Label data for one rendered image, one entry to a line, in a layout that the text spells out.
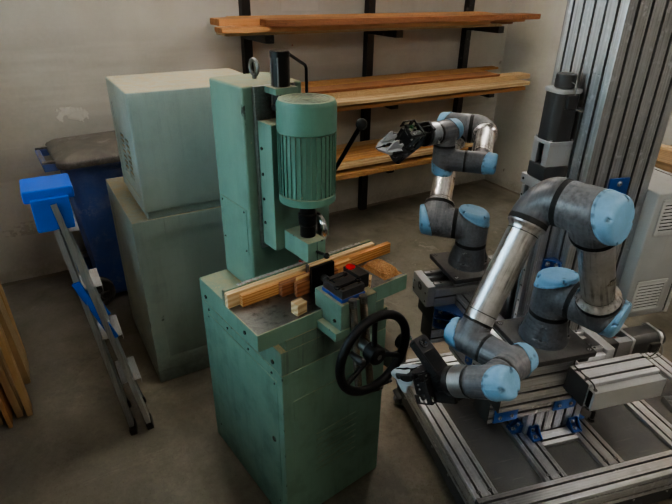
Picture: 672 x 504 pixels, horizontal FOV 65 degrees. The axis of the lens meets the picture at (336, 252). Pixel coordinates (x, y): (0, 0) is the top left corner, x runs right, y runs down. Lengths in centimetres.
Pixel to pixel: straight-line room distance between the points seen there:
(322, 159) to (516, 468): 135
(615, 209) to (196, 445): 192
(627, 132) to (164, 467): 210
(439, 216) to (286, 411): 90
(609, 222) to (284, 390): 104
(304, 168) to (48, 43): 239
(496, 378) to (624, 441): 134
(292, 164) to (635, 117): 101
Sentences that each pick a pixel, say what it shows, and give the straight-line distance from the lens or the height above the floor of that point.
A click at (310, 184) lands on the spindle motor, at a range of 154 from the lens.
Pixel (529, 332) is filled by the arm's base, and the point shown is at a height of 86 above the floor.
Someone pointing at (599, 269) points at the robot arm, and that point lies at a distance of 143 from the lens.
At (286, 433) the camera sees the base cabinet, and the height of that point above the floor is 47.
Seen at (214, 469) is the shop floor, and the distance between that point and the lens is 240.
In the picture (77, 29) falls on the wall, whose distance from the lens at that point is 367.
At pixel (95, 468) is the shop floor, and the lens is 255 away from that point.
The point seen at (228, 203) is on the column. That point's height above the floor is 110.
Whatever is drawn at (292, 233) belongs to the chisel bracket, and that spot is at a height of 107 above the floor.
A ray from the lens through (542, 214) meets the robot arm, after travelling 132.
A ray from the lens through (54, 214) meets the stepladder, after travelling 206.
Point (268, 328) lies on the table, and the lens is 156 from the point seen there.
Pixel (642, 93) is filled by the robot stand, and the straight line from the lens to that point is 180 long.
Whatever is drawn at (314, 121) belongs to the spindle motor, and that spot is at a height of 146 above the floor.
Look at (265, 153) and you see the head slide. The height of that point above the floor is 133.
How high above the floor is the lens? 180
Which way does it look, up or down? 27 degrees down
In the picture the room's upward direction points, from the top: 1 degrees clockwise
